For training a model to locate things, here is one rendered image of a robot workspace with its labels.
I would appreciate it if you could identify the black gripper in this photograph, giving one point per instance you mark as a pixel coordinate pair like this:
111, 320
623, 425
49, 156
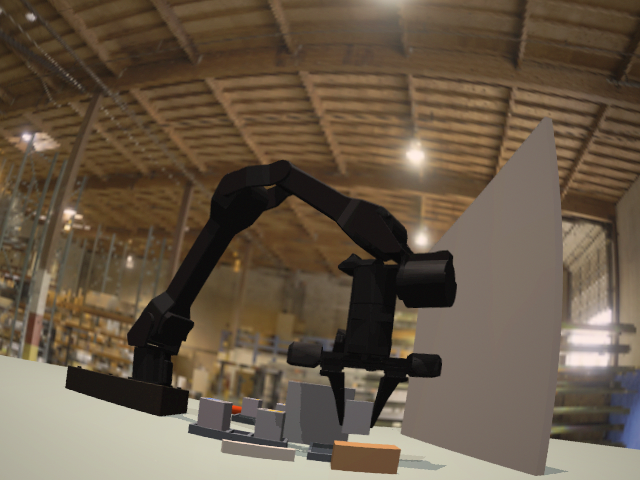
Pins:
368, 335

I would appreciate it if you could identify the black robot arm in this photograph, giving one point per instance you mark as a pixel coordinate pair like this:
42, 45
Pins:
420, 280

